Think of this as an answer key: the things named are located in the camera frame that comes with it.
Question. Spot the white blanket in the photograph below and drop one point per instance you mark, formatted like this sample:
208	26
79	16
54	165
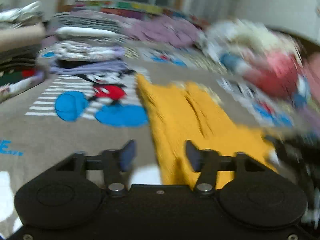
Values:
215	37

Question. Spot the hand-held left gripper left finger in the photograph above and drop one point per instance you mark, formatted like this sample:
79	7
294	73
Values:
128	155

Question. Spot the purple floral duvet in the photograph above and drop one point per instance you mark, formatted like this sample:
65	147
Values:
162	30

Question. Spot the clothes stack with grey towel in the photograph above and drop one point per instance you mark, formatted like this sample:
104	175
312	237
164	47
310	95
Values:
87	55

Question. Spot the red and blue quilt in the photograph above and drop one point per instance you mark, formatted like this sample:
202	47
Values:
265	82

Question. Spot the pink quilt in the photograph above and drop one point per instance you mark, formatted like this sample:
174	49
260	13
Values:
282	62

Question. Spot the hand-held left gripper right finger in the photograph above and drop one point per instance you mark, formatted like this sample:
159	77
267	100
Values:
192	157

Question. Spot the cartoon mouse printed blanket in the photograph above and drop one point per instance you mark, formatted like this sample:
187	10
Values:
37	135

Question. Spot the colourful alphabet headboard panel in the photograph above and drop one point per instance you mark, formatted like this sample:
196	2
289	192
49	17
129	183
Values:
130	6

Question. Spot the cream ruffled quilt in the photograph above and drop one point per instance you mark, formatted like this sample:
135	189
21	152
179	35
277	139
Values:
262	35

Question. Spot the yellow knit sweater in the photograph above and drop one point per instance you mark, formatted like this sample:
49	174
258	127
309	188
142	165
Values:
175	110

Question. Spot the clothes stack with beige sweater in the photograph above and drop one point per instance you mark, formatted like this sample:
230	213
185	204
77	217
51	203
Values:
17	37

